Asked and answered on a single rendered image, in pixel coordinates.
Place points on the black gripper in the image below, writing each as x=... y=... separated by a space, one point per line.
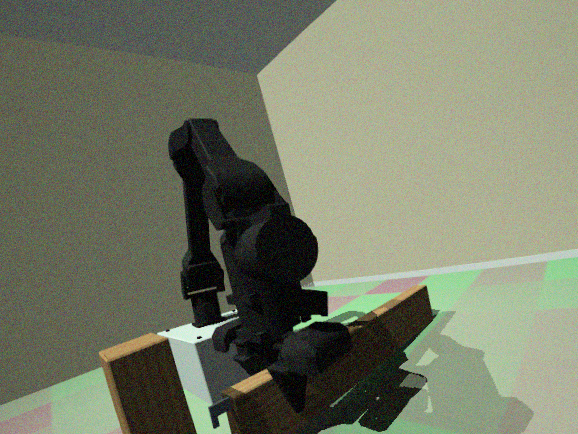
x=265 y=328

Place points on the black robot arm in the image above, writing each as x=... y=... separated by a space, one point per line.
x=261 y=240

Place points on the brown wooden post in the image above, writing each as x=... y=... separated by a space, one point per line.
x=145 y=387

